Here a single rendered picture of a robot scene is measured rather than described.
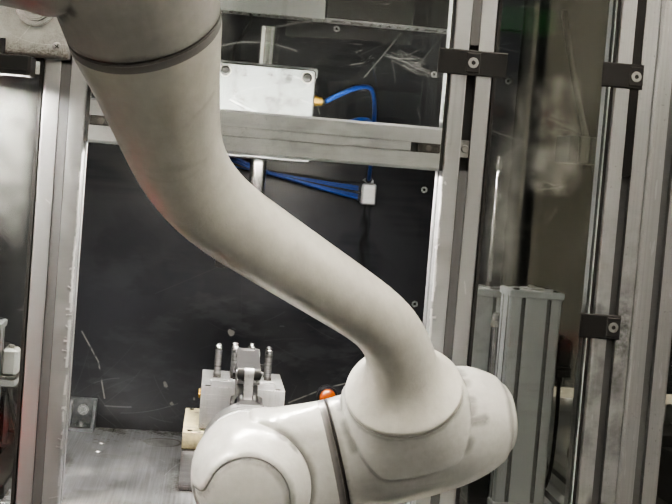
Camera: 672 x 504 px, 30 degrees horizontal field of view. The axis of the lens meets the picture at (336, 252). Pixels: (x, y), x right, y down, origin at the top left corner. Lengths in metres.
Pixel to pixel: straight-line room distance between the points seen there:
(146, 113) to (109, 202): 0.93
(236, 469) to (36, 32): 0.51
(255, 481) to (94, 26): 0.44
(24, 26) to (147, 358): 0.60
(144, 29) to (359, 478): 0.49
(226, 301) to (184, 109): 0.94
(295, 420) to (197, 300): 0.66
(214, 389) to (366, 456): 0.39
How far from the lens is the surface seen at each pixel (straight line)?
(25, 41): 1.31
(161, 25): 0.76
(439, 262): 1.32
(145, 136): 0.83
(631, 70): 1.37
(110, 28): 0.76
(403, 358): 1.02
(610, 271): 1.37
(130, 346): 1.75
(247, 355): 1.36
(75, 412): 1.76
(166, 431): 1.76
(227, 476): 1.05
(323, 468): 1.09
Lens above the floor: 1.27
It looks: 3 degrees down
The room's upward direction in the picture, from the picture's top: 5 degrees clockwise
